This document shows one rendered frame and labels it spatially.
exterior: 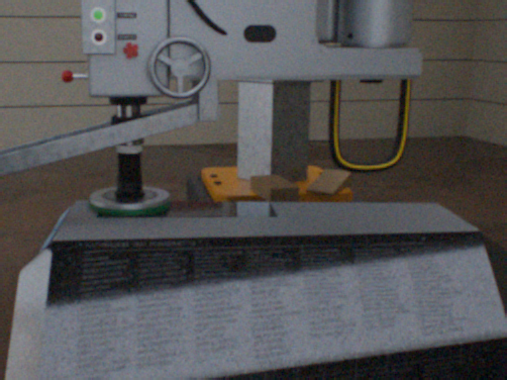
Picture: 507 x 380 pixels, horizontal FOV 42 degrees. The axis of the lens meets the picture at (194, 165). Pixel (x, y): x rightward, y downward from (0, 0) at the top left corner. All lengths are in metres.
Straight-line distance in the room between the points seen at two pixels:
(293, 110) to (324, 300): 1.05
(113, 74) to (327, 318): 0.75
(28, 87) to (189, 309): 6.39
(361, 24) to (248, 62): 0.32
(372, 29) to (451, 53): 7.34
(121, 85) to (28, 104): 6.10
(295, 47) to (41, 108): 6.17
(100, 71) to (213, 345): 0.69
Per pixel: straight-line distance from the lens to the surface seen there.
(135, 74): 1.61
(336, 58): 1.71
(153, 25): 1.61
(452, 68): 9.10
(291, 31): 1.67
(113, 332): 1.40
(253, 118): 2.39
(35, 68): 7.65
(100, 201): 1.71
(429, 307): 1.54
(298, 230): 1.56
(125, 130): 1.67
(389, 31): 1.76
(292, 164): 2.41
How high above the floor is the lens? 1.32
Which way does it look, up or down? 12 degrees down
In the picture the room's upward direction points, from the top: straight up
